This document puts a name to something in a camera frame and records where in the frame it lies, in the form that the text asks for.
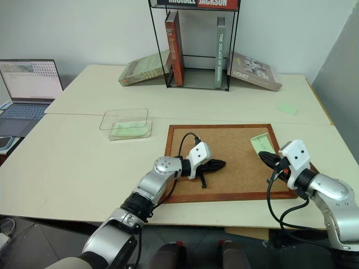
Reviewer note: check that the wood-framed cork board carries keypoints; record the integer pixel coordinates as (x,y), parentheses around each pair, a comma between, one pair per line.
(238,173)

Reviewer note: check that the brown cardboard piece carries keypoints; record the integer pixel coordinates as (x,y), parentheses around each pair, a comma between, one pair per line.
(246,233)

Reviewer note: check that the open grey laptop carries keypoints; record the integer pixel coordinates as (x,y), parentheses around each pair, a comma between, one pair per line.
(28,84)

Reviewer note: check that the grey partition panel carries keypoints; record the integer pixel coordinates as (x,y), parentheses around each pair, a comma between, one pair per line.
(342,70)

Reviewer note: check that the red and black book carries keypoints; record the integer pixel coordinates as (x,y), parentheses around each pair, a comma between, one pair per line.
(196,2)

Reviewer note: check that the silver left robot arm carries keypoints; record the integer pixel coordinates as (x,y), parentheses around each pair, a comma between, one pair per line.
(157,179)

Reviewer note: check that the beige leaning book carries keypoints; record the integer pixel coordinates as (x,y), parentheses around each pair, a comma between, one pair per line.
(143,70)

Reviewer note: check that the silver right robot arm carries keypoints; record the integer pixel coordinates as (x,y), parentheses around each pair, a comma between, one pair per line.
(333,193)

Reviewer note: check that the brown home photo book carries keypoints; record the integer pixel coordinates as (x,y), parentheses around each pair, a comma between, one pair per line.
(255,71)

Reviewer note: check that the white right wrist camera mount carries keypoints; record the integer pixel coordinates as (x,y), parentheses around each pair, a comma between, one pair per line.
(296,157)

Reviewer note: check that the orange upright book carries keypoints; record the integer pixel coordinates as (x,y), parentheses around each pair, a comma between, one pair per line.
(176,56)

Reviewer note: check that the clear plastic box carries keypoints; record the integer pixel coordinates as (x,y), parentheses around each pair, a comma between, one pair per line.
(126,131)

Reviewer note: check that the blue flat item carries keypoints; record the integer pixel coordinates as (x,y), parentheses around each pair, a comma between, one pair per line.
(5,107)

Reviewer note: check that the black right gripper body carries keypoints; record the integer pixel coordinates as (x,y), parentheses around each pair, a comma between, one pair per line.
(282,168)

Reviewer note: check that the grey-green upright book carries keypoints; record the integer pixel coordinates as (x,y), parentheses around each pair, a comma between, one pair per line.
(220,56)

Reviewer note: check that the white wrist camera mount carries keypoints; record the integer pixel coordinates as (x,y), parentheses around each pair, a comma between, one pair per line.
(199,154)
(296,157)

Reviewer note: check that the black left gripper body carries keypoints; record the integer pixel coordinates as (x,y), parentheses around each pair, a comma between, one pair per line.
(209,167)

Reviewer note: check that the green sticky note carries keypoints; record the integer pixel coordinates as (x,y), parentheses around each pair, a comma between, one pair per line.
(262,143)
(288,109)
(129,130)

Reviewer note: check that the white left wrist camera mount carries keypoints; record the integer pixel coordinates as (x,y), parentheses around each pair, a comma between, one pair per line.
(199,154)

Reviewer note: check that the dark rounded shape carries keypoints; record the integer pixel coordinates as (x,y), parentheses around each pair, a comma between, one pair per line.
(168,257)
(234,256)

